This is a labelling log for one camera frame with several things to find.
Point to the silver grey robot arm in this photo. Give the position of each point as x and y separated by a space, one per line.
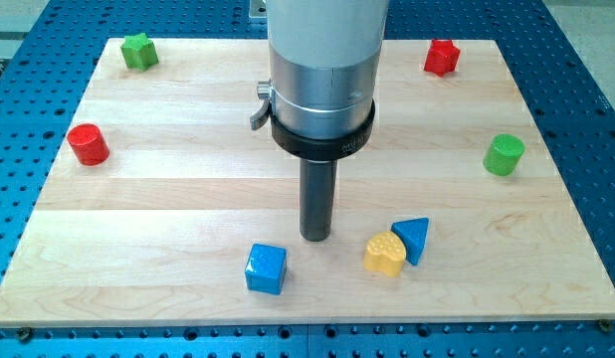
324 56

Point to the yellow heart block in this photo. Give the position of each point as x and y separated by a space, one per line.
386 253

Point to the light wooden board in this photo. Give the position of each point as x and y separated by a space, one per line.
161 232

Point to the left board corner screw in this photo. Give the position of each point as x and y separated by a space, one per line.
24 334

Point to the board corner screw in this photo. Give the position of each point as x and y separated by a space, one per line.
24 334
604 325

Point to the right board corner screw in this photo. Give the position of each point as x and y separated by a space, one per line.
604 325

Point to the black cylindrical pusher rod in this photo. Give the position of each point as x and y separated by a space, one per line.
317 188

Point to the blue cube block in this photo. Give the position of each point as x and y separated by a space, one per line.
266 269

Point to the blue triangle block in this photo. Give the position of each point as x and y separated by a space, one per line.
413 235

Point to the red star block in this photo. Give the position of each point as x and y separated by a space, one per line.
442 57

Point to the green cylinder block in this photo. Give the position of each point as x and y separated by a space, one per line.
503 155

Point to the green star block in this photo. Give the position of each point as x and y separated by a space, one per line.
139 52

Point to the red cylinder block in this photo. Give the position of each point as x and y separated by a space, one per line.
88 144

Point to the blue perforated metal base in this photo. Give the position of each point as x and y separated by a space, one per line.
41 87

